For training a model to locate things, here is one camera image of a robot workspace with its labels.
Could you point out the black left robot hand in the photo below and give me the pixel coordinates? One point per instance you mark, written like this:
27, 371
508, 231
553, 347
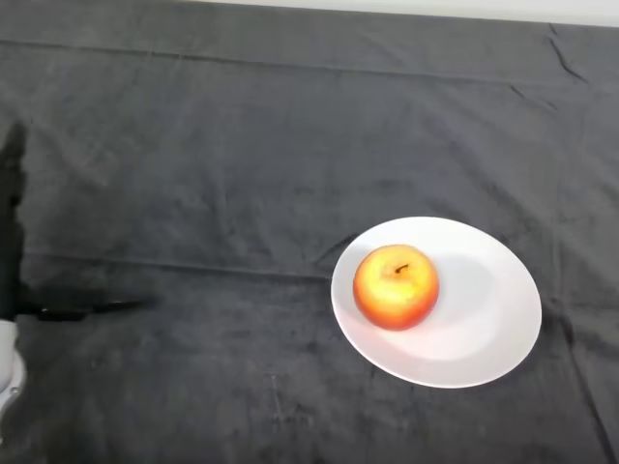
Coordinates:
9, 251

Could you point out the red yellow apple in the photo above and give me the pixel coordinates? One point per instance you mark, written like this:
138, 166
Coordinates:
396, 290

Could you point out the white round plate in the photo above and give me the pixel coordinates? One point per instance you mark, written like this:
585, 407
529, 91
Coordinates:
483, 328

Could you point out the black cloth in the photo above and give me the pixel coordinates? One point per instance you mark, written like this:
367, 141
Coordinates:
290, 145

